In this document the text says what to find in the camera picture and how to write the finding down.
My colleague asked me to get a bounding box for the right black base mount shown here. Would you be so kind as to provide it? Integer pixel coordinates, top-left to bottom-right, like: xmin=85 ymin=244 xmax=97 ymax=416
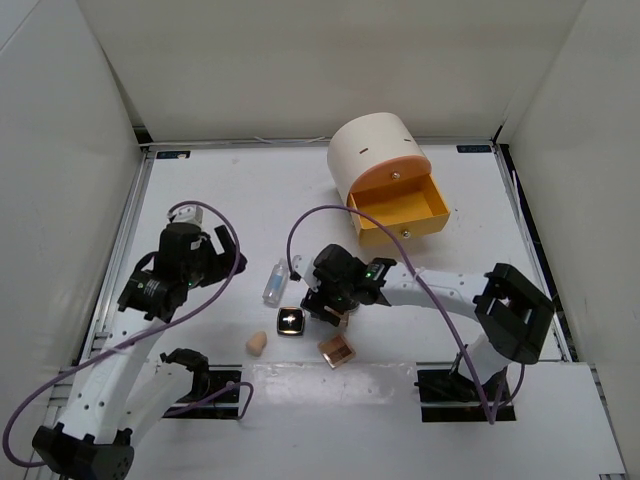
xmin=414 ymin=368 xmax=516 ymax=423

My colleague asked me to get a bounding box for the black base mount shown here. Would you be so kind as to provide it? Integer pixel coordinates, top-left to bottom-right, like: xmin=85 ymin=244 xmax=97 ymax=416
xmin=164 ymin=364 xmax=242 ymax=420
xmin=414 ymin=368 xmax=516 ymax=423

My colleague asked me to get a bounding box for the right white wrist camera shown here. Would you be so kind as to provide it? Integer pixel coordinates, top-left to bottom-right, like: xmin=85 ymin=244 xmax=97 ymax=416
xmin=290 ymin=255 xmax=315 ymax=286

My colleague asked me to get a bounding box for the brown eyeshadow palette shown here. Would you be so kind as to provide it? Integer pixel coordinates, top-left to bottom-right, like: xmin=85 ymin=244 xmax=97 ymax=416
xmin=318 ymin=334 xmax=356 ymax=369

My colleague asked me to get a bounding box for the clear bottle blue label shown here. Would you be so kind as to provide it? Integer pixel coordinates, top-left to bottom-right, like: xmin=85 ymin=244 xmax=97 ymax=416
xmin=262 ymin=258 xmax=289 ymax=307

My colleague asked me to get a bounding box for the black gold square compact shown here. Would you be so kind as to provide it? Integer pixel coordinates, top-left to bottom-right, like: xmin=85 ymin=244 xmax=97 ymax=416
xmin=276 ymin=307 xmax=306 ymax=337

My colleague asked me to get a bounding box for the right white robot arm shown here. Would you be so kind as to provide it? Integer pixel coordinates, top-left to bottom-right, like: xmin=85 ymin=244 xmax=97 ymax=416
xmin=292 ymin=244 xmax=555 ymax=403

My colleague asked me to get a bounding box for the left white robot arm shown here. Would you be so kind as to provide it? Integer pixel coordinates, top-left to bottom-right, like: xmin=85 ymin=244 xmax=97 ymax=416
xmin=32 ymin=220 xmax=246 ymax=479

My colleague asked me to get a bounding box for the beige foundation bottle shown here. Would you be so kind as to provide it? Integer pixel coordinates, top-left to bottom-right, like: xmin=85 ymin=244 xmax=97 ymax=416
xmin=326 ymin=309 xmax=350 ymax=329

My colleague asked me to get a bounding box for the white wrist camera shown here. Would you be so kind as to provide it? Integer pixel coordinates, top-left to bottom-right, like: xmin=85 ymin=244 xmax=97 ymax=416
xmin=290 ymin=255 xmax=315 ymax=286
xmin=167 ymin=203 xmax=204 ymax=228

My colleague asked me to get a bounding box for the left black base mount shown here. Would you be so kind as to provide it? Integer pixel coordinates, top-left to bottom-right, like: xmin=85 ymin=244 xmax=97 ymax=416
xmin=164 ymin=364 xmax=242 ymax=420

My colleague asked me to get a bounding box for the cream round drawer cabinet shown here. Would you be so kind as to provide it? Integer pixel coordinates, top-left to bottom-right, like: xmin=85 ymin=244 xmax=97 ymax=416
xmin=327 ymin=112 xmax=427 ymax=202

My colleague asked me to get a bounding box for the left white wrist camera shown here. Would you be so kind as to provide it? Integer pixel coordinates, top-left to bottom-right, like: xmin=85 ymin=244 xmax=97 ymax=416
xmin=167 ymin=203 xmax=204 ymax=228

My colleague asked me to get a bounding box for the beige makeup sponge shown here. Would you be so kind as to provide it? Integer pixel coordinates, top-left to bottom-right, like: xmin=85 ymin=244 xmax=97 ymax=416
xmin=245 ymin=331 xmax=268 ymax=357

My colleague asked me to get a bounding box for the yellow drawer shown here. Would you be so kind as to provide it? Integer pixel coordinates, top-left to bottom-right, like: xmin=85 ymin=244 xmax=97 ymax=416
xmin=347 ymin=174 xmax=450 ymax=240

